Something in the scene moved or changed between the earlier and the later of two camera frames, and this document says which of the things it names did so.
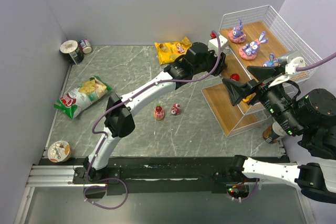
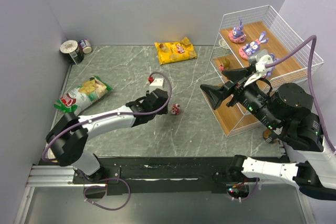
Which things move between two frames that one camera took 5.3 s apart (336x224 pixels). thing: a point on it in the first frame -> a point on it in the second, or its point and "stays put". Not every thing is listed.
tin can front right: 272,132 stays put
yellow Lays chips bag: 168,52 stays put
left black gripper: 221,61 -> 163,96
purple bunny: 237,35 stays put
